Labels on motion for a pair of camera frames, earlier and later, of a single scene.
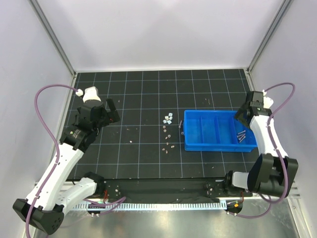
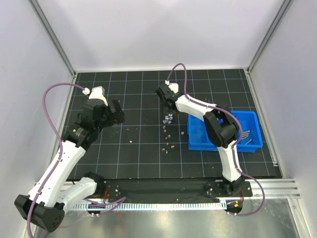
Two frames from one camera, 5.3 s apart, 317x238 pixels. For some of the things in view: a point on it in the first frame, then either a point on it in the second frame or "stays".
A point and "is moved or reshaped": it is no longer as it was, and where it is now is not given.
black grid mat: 148,143 stays
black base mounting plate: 170,188 stays
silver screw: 243,138 is moved or reshaped
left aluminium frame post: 38,11 stays
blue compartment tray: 219,131 stays
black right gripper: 244,113 → 164,94
